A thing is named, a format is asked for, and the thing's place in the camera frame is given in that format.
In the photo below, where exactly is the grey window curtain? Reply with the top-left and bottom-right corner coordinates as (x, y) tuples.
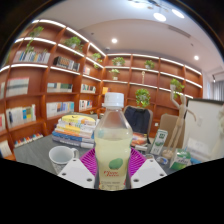
(206, 79), (224, 101)

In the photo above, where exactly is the white patterned mug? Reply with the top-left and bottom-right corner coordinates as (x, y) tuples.
(48, 145), (80, 175)

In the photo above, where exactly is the white partition with dark top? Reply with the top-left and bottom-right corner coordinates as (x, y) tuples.
(181, 98), (224, 161)

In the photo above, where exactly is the stack of colourful books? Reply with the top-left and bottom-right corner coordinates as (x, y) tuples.
(51, 114), (98, 149)

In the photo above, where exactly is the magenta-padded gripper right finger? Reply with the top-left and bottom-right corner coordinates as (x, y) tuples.
(128, 148), (168, 189)

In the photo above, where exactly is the tan chair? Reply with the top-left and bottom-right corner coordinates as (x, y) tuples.
(158, 113), (188, 148)

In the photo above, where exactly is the small green white carton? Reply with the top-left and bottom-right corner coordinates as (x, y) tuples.
(149, 129), (169, 156)

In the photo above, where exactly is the stack of white books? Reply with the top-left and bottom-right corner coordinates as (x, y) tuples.
(184, 136), (214, 159)

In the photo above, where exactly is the black branched ceiling lamp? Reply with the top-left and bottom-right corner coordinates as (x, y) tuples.
(128, 0), (186, 23)

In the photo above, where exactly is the wooden shelf unit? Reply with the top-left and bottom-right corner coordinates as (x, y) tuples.
(0, 18), (204, 161)

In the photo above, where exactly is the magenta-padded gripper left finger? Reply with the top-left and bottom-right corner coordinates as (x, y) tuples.
(57, 148), (98, 189)

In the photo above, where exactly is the clear bottle with yellow drink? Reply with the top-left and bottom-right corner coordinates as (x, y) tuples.
(93, 92), (134, 192)

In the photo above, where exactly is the dark office chair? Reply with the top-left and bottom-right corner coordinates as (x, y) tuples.
(123, 105), (154, 136)

